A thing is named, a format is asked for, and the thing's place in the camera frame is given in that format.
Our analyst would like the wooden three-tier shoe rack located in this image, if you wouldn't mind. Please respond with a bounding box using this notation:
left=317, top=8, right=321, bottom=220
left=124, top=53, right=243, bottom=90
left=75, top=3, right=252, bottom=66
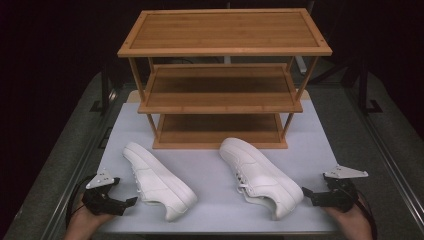
left=117, top=8, right=333, bottom=150

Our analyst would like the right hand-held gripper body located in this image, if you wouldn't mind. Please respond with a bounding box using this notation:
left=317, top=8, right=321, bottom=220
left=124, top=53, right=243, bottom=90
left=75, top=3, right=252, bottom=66
left=311, top=165, right=369, bottom=213

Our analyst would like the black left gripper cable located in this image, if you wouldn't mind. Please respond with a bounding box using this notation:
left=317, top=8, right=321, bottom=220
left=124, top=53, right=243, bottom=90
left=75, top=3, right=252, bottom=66
left=65, top=175, right=98, bottom=229

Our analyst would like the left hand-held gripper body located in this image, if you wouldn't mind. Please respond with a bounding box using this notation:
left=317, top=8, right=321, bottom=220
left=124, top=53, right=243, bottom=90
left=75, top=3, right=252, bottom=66
left=82, top=167, right=129, bottom=216

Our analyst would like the person's left hand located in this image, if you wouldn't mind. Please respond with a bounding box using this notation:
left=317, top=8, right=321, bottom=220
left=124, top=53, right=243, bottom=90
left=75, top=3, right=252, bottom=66
left=63, top=196, right=116, bottom=240

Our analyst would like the person's right hand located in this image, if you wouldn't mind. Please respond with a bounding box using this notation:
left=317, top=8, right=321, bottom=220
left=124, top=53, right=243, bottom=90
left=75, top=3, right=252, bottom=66
left=324, top=196, right=374, bottom=240

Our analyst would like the white bar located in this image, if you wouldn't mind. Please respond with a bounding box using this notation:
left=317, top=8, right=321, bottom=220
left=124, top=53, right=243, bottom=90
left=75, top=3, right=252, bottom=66
left=294, top=55, right=308, bottom=75

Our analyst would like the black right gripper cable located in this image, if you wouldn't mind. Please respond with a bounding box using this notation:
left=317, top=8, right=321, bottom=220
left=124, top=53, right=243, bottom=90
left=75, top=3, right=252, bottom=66
left=357, top=191, right=378, bottom=240

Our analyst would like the white sneaker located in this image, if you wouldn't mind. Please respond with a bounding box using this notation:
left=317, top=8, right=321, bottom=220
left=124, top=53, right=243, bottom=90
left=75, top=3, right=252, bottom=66
left=122, top=141, right=198, bottom=223
left=218, top=137, right=305, bottom=221

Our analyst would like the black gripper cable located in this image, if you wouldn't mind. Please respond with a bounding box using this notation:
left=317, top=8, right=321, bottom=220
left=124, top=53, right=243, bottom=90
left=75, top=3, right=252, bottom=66
left=65, top=175, right=98, bottom=229
left=357, top=191, right=378, bottom=240

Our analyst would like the black metal stand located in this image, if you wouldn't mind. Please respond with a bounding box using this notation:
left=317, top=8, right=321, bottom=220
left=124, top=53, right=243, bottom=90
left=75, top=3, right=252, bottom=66
left=346, top=59, right=384, bottom=116
left=89, top=63, right=118, bottom=116

